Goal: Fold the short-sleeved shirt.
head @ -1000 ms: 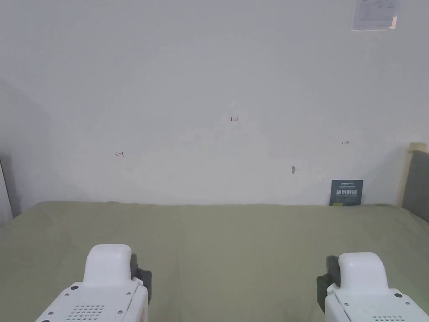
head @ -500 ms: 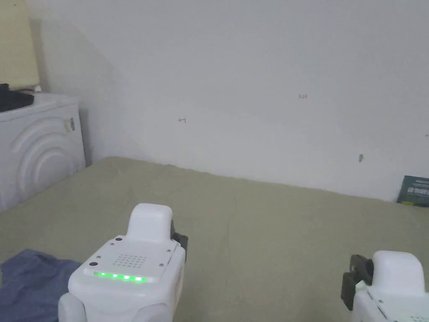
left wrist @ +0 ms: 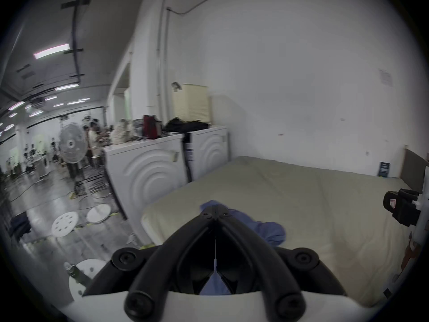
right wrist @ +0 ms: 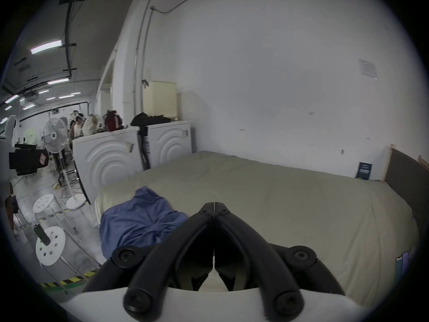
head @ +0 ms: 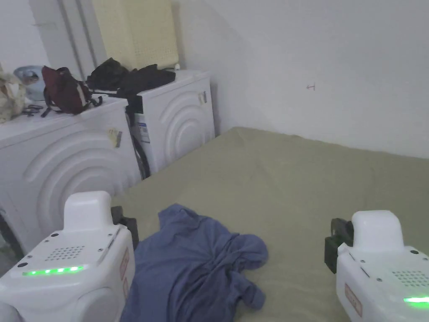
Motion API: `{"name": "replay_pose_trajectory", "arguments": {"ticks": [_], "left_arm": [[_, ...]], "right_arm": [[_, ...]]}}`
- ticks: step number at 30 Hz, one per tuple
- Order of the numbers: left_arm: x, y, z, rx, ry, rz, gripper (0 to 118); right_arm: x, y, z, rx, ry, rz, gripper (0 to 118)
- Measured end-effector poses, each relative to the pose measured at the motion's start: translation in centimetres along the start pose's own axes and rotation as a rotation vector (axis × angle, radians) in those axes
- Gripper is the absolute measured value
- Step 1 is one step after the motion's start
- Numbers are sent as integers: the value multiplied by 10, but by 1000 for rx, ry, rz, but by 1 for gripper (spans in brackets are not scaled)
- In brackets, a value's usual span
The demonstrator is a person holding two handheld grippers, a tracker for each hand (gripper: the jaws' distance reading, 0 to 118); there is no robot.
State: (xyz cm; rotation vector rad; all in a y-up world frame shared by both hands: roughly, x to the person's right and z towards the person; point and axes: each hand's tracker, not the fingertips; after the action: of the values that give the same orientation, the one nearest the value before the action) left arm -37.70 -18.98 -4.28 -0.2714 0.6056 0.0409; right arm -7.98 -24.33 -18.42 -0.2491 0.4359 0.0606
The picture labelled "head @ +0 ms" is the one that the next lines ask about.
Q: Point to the pale yellow perforated panel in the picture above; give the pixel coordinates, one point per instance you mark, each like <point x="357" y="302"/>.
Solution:
<point x="140" y="33"/>

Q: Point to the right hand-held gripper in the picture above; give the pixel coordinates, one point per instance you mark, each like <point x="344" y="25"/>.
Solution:
<point x="382" y="268"/>

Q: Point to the blue shirt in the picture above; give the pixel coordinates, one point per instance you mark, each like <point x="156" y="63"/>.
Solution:
<point x="194" y="268"/>

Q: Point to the bed with pale green sheet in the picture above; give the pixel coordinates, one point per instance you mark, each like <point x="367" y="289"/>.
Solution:
<point x="274" y="188"/>

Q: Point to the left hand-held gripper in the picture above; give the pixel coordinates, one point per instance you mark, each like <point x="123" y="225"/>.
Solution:
<point x="67" y="268"/>

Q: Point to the white washing machine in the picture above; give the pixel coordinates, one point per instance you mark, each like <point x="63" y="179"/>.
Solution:
<point x="174" y="114"/>
<point x="60" y="161"/>

